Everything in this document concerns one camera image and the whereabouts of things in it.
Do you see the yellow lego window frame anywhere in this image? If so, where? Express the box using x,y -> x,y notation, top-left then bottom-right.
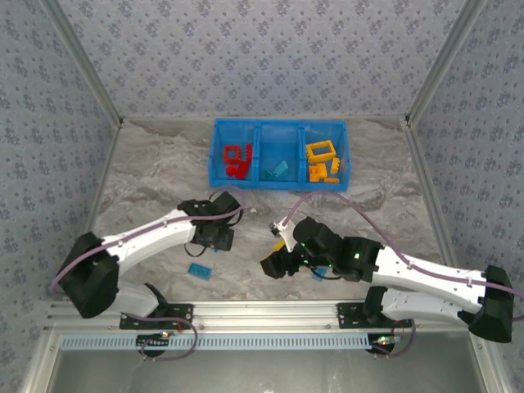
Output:
305,141 -> 337,163

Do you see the grey metal panel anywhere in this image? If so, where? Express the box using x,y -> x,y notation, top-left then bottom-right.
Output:
44,347 -> 488,393

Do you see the small black controller board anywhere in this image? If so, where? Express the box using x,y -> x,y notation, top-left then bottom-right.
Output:
137,332 -> 171,350
370,333 -> 401,355

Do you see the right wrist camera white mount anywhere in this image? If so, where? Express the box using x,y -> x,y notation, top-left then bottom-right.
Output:
269,220 -> 296,254

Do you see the wide aluminium mounting rail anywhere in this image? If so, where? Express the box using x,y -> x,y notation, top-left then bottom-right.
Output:
44,300 -> 491,332

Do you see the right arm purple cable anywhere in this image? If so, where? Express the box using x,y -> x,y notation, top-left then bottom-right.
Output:
282,190 -> 524,361

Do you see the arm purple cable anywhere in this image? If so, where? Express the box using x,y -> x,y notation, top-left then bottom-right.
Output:
49,184 -> 246,362
282,190 -> 524,361

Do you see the slotted light blue cable duct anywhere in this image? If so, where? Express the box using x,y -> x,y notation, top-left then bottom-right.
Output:
60,332 -> 373,351

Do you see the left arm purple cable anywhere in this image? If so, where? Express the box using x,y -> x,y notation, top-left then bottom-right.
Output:
49,184 -> 246,362

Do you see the thin aluminium table rail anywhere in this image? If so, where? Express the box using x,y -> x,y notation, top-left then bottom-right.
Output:
120,115 -> 409,123

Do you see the aluminium table side rail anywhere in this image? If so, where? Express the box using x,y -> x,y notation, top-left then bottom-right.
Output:
403,118 -> 462,271
63,120 -> 124,302

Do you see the slanted aluminium frame post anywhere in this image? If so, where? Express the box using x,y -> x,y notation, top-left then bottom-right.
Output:
404,0 -> 489,124
40,0 -> 124,126

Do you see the aluminium frame leg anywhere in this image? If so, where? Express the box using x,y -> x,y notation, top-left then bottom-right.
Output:
18,329 -> 62,393
468,329 -> 508,393

